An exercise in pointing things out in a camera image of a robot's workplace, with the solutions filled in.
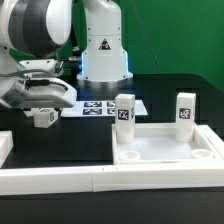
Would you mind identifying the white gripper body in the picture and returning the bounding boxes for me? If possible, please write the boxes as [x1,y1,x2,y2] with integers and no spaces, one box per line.
[18,59,77,108]

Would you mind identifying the white left fence piece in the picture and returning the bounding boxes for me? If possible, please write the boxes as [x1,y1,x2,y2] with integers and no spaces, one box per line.
[0,131,13,168]

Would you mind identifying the white front fence bar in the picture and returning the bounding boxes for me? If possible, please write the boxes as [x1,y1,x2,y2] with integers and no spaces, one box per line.
[0,160,224,196]

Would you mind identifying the white right fence piece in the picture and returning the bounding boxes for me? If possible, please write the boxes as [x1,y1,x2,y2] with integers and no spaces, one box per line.
[199,124,224,151]

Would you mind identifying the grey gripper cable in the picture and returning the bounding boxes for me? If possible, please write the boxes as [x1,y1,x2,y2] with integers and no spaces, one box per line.
[0,68,69,93]

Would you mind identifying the white fence piece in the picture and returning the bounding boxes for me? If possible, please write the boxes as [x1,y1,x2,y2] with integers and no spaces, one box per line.
[0,131,13,168]
[199,124,224,151]

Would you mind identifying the white square table top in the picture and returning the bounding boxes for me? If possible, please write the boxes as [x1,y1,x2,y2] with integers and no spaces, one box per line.
[112,123,224,165]

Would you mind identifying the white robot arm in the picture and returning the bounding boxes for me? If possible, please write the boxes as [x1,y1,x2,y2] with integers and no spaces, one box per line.
[0,0,132,108]

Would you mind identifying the white sheet with markers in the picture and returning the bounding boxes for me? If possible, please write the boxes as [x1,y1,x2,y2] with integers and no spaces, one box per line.
[60,99,149,118]

